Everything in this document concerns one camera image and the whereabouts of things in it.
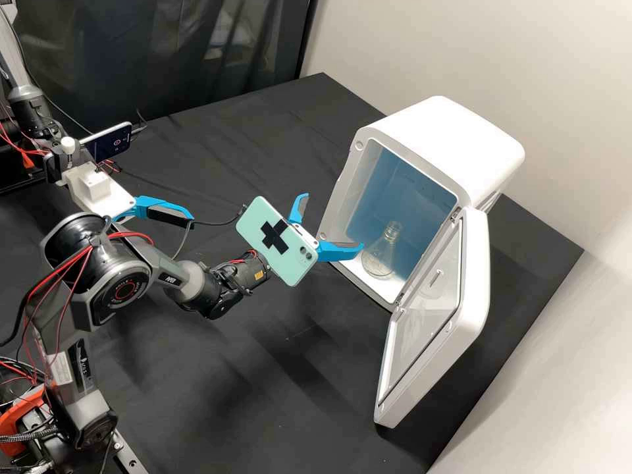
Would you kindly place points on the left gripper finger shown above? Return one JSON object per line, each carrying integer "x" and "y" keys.
{"x": 296, "y": 210}

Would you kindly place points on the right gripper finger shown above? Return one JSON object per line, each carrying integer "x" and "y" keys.
{"x": 336, "y": 252}

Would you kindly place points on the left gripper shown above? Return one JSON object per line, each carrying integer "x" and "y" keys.
{"x": 99, "y": 190}

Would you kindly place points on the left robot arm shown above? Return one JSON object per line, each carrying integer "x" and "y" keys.
{"x": 29, "y": 106}

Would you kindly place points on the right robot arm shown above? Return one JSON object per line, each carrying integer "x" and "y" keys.
{"x": 118, "y": 266}

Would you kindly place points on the clear flask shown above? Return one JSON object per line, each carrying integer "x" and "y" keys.
{"x": 381, "y": 254}

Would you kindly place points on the incubator door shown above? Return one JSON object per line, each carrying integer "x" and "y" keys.
{"x": 469, "y": 306}

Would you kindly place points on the white incubator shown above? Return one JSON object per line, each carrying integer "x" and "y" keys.
{"x": 444, "y": 148}

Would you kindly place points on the right wrist camera phone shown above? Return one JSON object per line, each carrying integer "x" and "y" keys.
{"x": 276, "y": 247}

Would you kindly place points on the wrist camera phone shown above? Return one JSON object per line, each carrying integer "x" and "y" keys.
{"x": 111, "y": 140}
{"x": 276, "y": 247}

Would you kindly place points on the left wrist camera phone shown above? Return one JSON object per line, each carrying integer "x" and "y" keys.
{"x": 111, "y": 140}

